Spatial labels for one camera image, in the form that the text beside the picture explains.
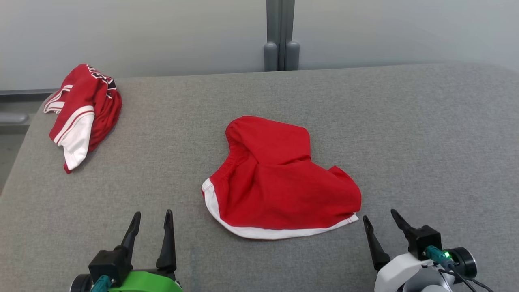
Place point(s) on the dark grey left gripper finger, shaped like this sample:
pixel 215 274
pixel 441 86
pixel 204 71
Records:
pixel 134 235
pixel 167 247

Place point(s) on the red shorts white hem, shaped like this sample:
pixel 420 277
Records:
pixel 279 190

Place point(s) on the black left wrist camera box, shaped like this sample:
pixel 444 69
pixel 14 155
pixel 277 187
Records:
pixel 107 263

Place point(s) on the red Bulls jersey white sleeves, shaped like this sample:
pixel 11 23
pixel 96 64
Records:
pixel 97 105

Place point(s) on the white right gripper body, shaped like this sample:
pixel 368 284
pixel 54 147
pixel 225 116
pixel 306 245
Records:
pixel 399 269

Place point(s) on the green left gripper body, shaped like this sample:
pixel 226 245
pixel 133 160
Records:
pixel 146 283

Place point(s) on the grey partition post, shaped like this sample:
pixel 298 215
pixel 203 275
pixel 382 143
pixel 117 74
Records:
pixel 280 32

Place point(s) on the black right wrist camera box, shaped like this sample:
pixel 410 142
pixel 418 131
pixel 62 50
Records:
pixel 425 241

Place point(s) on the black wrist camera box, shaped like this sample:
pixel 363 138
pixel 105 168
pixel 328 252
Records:
pixel 425 241
pixel 107 263

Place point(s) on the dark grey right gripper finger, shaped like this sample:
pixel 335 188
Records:
pixel 403 227
pixel 375 247

